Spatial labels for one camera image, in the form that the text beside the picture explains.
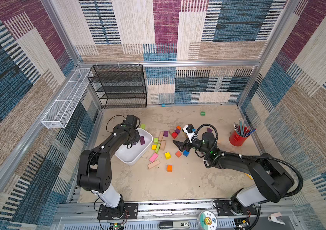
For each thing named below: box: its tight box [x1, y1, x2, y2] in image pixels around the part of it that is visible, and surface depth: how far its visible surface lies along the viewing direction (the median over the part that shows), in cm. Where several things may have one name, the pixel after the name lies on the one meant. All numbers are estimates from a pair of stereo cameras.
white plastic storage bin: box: [114, 127, 154, 166], surface depth 94 cm
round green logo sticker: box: [198, 210, 218, 230], surface depth 65 cm
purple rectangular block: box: [139, 136, 146, 145], surface depth 101 cm
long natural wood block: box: [147, 159, 161, 170], surface depth 91 cm
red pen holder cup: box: [229, 125, 250, 147], surface depth 95 cm
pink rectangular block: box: [149, 152, 159, 163], surface depth 94 cm
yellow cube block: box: [164, 151, 172, 160], surface depth 93 cm
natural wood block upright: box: [160, 139, 166, 151], surface depth 98 cm
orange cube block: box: [166, 164, 173, 173], surface depth 89 cm
